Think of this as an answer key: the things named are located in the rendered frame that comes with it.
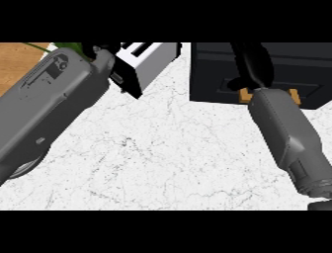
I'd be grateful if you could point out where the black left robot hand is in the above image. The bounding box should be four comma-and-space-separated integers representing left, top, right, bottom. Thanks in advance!
79, 42, 144, 100

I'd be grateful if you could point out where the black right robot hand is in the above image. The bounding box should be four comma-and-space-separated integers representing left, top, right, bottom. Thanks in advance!
225, 42, 276, 92

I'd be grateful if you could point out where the black drawer front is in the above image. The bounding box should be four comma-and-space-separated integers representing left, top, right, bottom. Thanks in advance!
187, 42, 332, 111

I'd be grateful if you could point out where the white and grey toaster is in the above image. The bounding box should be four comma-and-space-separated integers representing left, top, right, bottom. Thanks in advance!
115, 42, 183, 92

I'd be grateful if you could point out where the green plant leaf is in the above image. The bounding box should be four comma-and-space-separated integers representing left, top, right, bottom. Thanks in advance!
24, 42, 97, 62

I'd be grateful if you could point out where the wooden drawer handle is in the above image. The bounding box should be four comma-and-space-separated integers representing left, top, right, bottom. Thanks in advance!
237, 87, 301, 105

